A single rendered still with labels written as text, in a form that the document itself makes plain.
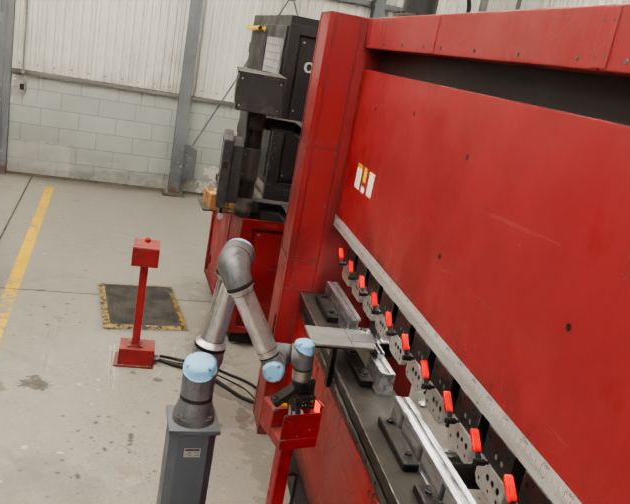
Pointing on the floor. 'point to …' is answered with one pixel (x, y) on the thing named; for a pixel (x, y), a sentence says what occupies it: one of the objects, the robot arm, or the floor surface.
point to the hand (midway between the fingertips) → (291, 426)
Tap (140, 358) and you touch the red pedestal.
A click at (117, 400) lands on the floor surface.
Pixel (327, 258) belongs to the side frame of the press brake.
